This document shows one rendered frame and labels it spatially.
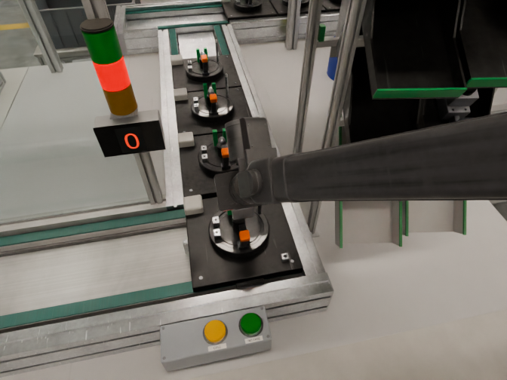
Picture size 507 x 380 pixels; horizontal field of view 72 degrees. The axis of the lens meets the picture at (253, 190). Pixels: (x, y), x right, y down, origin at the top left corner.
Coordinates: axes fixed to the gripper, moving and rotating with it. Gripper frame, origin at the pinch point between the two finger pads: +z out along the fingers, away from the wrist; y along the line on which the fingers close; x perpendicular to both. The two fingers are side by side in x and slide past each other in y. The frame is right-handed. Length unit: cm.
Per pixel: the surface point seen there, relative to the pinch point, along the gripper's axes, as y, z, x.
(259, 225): -4.3, 10.1, 8.4
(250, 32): -26, 91, -77
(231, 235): 2.4, 9.2, 9.4
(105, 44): 18.8, -14.0, -25.4
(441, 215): -44.8, 2.9, 12.4
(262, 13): -34, 91, -85
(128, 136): 19.8, -0.5, -13.6
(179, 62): 9, 64, -54
